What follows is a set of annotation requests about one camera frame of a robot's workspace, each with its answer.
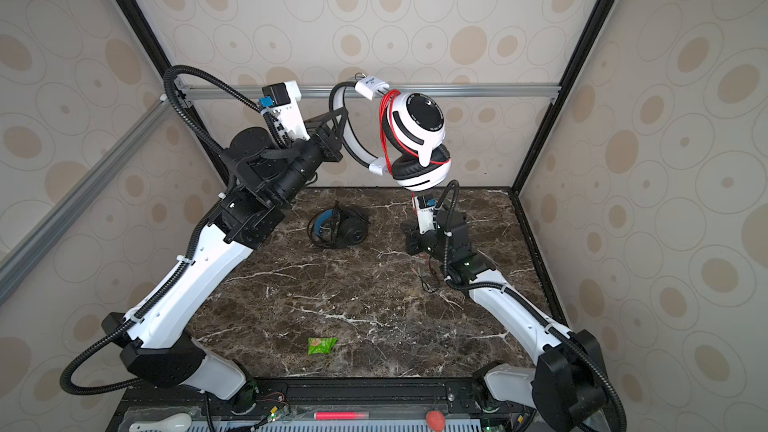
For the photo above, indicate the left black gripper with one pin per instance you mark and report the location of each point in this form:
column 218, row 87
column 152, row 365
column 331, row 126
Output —
column 330, row 140

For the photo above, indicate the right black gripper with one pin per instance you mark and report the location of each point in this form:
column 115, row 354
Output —
column 413, row 237

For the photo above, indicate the black blue headphones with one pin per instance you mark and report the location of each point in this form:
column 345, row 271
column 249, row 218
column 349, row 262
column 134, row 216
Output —
column 338, row 227

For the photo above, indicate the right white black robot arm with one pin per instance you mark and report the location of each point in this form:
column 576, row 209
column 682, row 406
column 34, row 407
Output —
column 568, row 384

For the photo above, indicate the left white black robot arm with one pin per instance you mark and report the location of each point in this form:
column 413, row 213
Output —
column 155, row 345

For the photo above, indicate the green snack packet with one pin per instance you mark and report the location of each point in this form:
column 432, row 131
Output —
column 321, row 345

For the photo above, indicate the red round object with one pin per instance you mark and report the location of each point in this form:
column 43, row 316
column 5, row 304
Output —
column 436, row 421

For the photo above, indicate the pink marker pen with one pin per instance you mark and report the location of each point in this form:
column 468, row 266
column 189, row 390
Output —
column 340, row 415

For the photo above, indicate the white plastic object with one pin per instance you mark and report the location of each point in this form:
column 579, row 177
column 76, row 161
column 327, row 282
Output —
column 180, row 422

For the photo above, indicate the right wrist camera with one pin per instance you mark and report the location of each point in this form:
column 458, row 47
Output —
column 424, row 206

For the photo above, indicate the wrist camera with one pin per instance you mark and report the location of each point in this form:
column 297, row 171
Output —
column 424, row 206
column 281, row 111

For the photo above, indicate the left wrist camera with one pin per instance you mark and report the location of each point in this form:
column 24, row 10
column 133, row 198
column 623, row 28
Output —
column 281, row 111

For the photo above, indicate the back aluminium rail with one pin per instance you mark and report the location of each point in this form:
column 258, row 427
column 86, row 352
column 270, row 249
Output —
column 475, row 90

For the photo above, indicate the aluminium rail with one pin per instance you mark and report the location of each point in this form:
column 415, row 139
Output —
column 475, row 90
column 34, row 247

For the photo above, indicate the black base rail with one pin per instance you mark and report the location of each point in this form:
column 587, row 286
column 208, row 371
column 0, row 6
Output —
column 289, row 404

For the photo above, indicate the left aluminium rail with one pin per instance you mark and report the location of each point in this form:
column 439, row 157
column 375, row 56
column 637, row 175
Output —
column 34, row 247

